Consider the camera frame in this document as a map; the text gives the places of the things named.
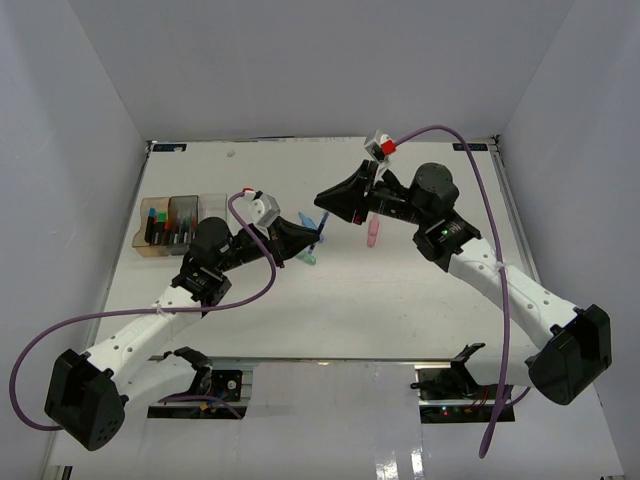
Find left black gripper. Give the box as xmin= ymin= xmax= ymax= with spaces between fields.
xmin=217 ymin=216 xmax=319 ymax=273

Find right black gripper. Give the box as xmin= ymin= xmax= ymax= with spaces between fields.
xmin=314 ymin=160 xmax=429 ymax=228

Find green transparent highlighter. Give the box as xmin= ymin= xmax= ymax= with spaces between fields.
xmin=296 ymin=251 xmax=317 ymax=266

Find blue pen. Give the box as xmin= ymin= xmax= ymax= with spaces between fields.
xmin=308 ymin=210 xmax=330 ymax=255

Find pink transparent highlighter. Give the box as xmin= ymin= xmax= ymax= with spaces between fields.
xmin=367 ymin=214 xmax=380 ymax=248

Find green pen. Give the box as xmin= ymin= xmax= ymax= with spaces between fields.
xmin=180 ymin=216 xmax=190 ymax=244

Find orange cap black highlighter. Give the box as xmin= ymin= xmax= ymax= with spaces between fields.
xmin=161 ymin=218 xmax=173 ymax=246

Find green cap black highlighter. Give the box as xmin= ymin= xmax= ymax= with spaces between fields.
xmin=151 ymin=212 xmax=167 ymax=245

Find blue cap black highlighter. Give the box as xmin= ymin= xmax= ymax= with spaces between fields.
xmin=144 ymin=207 xmax=156 ymax=244

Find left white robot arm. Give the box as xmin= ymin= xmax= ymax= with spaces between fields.
xmin=44 ymin=217 xmax=319 ymax=451

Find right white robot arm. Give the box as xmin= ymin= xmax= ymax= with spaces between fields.
xmin=314 ymin=160 xmax=612 ymax=405

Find blue transparent highlighter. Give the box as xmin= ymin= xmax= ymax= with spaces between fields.
xmin=298 ymin=212 xmax=320 ymax=231

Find grey transparent container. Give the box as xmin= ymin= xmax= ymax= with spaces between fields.
xmin=163 ymin=195 xmax=200 ymax=256

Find right blue table label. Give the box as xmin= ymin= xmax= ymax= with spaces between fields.
xmin=452 ymin=143 xmax=489 ymax=152

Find blue table label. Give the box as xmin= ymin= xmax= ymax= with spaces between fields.
xmin=452 ymin=143 xmax=489 ymax=152
xmin=152 ymin=143 xmax=187 ymax=153

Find brown transparent container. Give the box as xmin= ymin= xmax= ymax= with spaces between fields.
xmin=132 ymin=197 xmax=169 ymax=258

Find left blue table label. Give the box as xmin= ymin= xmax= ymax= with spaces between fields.
xmin=152 ymin=143 xmax=187 ymax=153

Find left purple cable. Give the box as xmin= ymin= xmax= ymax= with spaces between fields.
xmin=8 ymin=188 xmax=279 ymax=431

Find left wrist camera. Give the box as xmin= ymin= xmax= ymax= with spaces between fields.
xmin=242 ymin=188 xmax=281 ymax=230

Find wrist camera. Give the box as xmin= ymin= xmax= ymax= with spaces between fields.
xmin=364 ymin=129 xmax=396 ymax=180
xmin=242 ymin=188 xmax=281 ymax=230

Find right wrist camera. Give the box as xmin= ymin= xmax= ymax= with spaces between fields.
xmin=364 ymin=129 xmax=396 ymax=180

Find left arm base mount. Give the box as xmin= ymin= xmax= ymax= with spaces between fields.
xmin=147 ymin=347 xmax=250 ymax=420

